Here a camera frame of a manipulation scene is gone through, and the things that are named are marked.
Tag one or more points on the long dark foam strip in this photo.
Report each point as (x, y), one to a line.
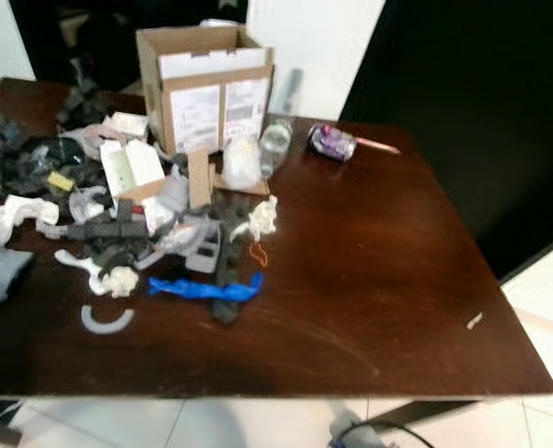
(226, 313)

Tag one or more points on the tiny white paper scrap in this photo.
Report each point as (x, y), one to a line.
(474, 321)

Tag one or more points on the dark wooden table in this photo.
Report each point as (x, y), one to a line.
(379, 252)

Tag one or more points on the pink pen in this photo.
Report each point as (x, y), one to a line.
(379, 146)

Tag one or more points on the crushed purple can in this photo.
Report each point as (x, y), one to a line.
(333, 143)

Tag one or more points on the small crumpled white paper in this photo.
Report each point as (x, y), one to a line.
(263, 219)

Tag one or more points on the clear plastic bottle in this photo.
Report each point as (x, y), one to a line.
(275, 140)

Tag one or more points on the grey tube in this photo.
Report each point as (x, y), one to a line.
(289, 93)

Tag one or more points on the orange rubber band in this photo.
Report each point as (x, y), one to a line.
(251, 250)

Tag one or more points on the translucent white plastic cup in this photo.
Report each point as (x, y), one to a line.
(241, 163)

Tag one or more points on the grey plastic holder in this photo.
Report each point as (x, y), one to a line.
(202, 254)

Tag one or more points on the small brown cardboard piece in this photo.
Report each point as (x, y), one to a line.
(199, 182)

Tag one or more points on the blue plastic glove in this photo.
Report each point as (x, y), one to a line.
(202, 289)

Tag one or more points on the brown cardboard box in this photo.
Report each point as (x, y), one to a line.
(202, 112)

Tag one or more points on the white carton with green print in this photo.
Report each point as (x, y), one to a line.
(127, 168)

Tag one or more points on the twisted white paper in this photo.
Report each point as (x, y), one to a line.
(118, 282)

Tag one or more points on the dark grey foam block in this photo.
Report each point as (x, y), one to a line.
(108, 238)

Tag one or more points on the yellow tag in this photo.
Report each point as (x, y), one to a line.
(61, 181)

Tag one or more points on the black chair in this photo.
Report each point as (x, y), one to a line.
(71, 37)

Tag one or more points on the large crumpled white paper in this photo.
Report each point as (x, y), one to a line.
(15, 213)

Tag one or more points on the black foam pile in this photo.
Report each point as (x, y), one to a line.
(15, 154)

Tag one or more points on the grey cloth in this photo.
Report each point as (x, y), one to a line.
(1, 275)

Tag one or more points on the black wall panel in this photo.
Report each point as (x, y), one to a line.
(463, 112)

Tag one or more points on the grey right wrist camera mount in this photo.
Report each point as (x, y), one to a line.
(351, 434)

